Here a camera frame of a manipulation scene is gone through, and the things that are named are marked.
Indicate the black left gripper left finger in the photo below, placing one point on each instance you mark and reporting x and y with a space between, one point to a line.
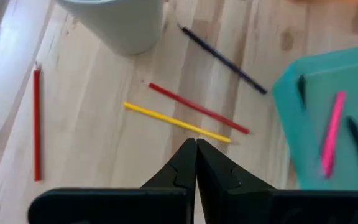
179 174

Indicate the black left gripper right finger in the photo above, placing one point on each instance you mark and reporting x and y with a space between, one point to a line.
225 186

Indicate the yellow pencil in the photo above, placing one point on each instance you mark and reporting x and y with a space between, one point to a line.
176 122

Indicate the red pencil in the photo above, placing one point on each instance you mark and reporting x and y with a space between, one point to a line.
37 124
197 107

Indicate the pink pen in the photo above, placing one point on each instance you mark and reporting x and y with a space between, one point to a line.
332 133

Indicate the purple pencil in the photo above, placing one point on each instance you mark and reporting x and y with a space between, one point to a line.
222 59

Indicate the white ceramic plant pot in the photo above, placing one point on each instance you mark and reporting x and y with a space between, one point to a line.
120 25

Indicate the green translucent plastic bin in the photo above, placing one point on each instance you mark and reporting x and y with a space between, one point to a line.
353 68

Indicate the orange translucent plastic bin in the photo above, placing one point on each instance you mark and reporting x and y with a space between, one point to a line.
337 1

